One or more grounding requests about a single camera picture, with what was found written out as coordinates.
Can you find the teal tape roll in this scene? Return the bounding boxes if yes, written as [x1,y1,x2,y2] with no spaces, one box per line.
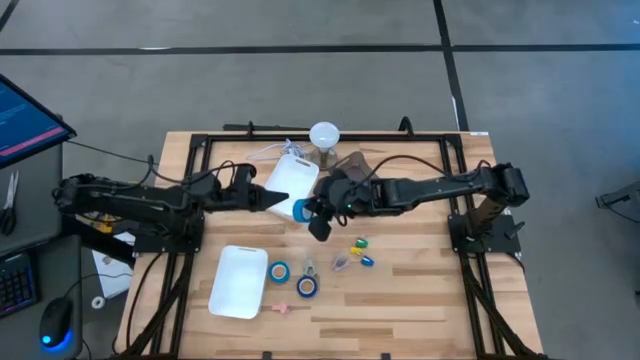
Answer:
[268,260,292,285]
[291,198,315,224]

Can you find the white plastic bin with tag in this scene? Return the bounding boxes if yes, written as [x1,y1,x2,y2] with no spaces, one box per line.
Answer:
[263,153,321,221]

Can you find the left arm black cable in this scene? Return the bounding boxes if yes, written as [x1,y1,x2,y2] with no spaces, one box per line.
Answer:
[146,153,239,187]

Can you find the black floor stand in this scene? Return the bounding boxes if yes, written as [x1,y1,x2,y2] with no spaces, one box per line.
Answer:
[593,179,640,225]

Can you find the dark plastic bin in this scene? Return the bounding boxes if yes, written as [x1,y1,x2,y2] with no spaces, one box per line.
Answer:
[327,151,376,184]

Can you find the grey side desk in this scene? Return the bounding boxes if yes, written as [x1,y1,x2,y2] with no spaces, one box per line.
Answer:
[0,142,85,360]

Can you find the white cable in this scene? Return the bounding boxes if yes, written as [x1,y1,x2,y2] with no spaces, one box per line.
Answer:
[246,138,315,163]

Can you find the black keyboard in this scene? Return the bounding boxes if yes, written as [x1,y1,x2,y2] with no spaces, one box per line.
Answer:
[0,249,41,320]

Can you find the black aluminium table frame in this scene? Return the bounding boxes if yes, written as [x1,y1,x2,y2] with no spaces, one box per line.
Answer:
[112,119,549,360]

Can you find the dark blue tape roll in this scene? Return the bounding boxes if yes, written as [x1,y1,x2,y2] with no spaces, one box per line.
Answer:
[295,275,319,300]

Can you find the black handled scissors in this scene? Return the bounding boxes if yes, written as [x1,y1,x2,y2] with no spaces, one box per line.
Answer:
[0,169,21,237]

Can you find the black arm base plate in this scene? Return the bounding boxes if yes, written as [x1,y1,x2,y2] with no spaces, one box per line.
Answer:
[447,213,522,255]
[132,212,206,255]

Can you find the black computer mouse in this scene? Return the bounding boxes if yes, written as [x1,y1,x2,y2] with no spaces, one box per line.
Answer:
[38,296,75,354]

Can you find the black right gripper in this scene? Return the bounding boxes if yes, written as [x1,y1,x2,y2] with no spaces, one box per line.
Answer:
[305,169,386,243]

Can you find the thin black floor cable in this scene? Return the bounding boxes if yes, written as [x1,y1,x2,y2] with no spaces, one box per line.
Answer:
[66,139,161,166]

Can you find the plain white plastic bin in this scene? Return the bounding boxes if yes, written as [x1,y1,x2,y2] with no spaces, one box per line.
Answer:
[207,244,270,321]

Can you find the white bulb table lamp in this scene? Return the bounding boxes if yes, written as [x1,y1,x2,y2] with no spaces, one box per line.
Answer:
[307,121,342,172]

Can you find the computer monitor with blue screen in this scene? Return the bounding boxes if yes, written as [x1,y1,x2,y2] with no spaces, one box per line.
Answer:
[0,73,78,171]

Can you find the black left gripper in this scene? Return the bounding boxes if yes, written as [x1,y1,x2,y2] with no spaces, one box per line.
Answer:
[222,172,290,213]

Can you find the yellow cable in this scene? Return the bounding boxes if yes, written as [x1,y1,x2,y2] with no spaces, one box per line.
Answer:
[74,212,124,235]

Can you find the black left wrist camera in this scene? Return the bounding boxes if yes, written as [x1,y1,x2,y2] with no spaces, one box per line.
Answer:
[236,163,257,187]

